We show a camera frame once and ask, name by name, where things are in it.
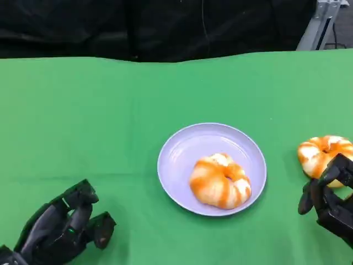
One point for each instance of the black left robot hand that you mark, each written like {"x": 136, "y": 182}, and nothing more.
{"x": 49, "y": 234}

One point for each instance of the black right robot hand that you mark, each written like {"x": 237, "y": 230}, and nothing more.
{"x": 333, "y": 204}

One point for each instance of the orange white toy bread roll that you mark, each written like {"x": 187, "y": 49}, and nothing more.
{"x": 218, "y": 182}
{"x": 311, "y": 157}

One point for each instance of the green table cloth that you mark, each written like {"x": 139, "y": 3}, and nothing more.
{"x": 110, "y": 110}

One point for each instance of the lilac plate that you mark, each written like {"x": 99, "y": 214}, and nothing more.
{"x": 176, "y": 154}

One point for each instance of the black backdrop curtain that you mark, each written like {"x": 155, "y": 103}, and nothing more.
{"x": 138, "y": 25}

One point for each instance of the grey metal frame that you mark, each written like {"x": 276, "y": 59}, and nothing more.
{"x": 317, "y": 25}

